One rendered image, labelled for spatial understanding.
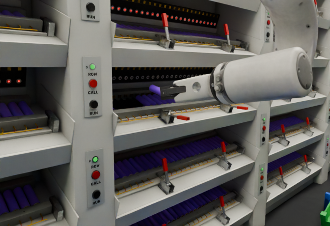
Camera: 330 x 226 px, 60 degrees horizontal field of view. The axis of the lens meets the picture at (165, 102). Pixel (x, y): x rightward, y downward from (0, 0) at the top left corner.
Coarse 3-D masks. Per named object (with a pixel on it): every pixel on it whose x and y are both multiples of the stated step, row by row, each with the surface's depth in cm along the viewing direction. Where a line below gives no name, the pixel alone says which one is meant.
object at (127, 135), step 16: (176, 80) 98; (192, 112) 86; (208, 112) 90; (224, 112) 93; (240, 112) 96; (128, 128) 68; (144, 128) 70; (160, 128) 72; (176, 128) 77; (192, 128) 82; (208, 128) 87; (128, 144) 67; (144, 144) 71
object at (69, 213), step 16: (16, 176) 66; (32, 176) 68; (48, 176) 68; (0, 192) 63; (16, 192) 63; (32, 192) 64; (48, 192) 68; (0, 208) 58; (16, 208) 59; (32, 208) 60; (48, 208) 61; (64, 208) 62; (0, 224) 55; (16, 224) 58; (32, 224) 58; (48, 224) 60; (64, 224) 61
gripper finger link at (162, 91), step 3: (162, 87) 69; (165, 87) 68; (168, 87) 68; (171, 87) 64; (162, 90) 68; (162, 93) 68; (174, 93) 64; (162, 96) 69; (165, 96) 69; (168, 96) 68; (162, 99) 70; (165, 99) 69
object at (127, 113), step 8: (168, 104) 81; (176, 104) 83; (184, 104) 84; (192, 104) 86; (200, 104) 89; (208, 104) 92; (216, 104) 95; (120, 112) 69; (128, 112) 71; (136, 112) 72; (144, 112) 74; (152, 112) 76; (176, 112) 81; (184, 112) 83; (128, 120) 69
